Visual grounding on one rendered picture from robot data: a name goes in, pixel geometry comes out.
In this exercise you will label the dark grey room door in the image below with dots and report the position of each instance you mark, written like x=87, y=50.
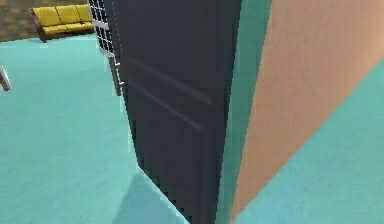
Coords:
x=173, y=100

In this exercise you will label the yellow sofa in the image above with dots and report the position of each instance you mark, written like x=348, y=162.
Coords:
x=61, y=18

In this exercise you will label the brown furniture leg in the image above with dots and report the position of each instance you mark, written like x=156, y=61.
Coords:
x=4, y=80

